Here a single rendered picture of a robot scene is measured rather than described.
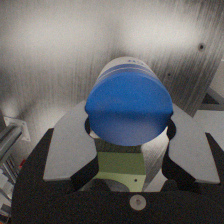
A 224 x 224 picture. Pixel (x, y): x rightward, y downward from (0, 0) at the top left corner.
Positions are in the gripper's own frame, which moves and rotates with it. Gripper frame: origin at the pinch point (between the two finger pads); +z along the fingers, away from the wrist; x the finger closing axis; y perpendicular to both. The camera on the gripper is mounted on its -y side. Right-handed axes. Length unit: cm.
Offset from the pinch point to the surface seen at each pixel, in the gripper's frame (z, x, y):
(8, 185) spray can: 10, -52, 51
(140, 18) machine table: 16.7, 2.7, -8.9
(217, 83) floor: 100, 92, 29
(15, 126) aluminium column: 15.5, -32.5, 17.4
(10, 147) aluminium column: 9.5, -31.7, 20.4
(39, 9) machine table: 16.8, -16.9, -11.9
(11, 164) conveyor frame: 15, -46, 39
